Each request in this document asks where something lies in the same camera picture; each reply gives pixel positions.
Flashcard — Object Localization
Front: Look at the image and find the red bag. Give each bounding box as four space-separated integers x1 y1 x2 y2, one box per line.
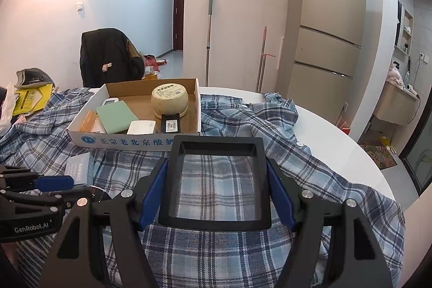
337 116 353 135

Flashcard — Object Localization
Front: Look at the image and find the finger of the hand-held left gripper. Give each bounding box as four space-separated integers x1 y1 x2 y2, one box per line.
0 189 92 212
0 165 74 191

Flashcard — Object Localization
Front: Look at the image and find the mop with green handle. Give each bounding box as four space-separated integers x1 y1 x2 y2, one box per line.
203 0 217 87

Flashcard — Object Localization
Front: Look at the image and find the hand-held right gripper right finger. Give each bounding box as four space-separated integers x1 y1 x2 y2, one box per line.
266 158 394 288

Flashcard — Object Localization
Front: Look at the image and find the patterned floor mat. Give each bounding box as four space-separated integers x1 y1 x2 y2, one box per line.
357 135 399 171

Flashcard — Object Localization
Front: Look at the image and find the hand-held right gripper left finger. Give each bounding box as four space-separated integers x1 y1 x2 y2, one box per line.
45 158 169 288

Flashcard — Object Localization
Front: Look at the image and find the shallow cardboard box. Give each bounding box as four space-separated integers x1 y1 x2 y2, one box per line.
66 78 202 150

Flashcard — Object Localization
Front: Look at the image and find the white hair dryer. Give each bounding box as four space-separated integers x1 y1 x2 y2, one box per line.
404 83 421 99

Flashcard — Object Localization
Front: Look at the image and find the white plastic bag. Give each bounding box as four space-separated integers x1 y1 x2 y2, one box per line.
0 82 18 134

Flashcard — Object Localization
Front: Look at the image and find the orange packet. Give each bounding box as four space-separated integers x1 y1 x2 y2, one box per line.
84 110 102 132

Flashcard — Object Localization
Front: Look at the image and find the red floor clutter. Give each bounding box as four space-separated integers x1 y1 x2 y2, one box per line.
143 55 168 68

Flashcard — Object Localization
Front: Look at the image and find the blue plaid shirt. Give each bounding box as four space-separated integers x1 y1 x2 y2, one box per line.
0 88 406 288

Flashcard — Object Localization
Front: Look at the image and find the small pale blue box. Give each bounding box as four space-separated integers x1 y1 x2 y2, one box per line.
64 153 95 186

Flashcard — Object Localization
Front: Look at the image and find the yellow box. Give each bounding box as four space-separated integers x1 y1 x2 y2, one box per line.
13 83 55 117

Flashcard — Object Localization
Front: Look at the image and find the grey bag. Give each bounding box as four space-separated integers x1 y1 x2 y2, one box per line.
15 68 55 86

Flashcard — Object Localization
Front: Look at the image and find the beige vanity cabinet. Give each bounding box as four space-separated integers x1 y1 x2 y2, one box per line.
374 82 421 126

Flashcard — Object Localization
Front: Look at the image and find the small white box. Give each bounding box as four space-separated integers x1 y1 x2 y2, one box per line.
126 120 158 135

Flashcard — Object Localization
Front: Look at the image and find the red broom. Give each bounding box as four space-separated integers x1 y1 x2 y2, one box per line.
255 25 276 94

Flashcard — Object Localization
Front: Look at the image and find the wall niche shelf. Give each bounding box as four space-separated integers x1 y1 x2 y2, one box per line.
395 3 414 56

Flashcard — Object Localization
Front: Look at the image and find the black rectangular device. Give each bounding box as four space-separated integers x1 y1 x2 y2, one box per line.
161 113 181 134

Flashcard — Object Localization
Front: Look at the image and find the black square frame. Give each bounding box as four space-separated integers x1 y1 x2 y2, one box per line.
158 135 272 231

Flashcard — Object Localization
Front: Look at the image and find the black jacket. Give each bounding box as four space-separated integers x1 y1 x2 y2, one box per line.
80 28 145 88

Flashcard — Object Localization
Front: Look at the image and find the round beige container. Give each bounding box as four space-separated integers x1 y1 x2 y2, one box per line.
150 83 190 118

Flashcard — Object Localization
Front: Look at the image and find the dark wooden door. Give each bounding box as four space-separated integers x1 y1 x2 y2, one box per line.
173 0 186 51

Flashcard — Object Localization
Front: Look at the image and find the beige refrigerator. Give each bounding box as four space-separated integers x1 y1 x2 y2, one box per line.
275 0 368 127

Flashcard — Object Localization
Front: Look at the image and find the pale pink cloth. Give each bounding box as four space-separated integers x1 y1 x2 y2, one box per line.
386 67 406 90

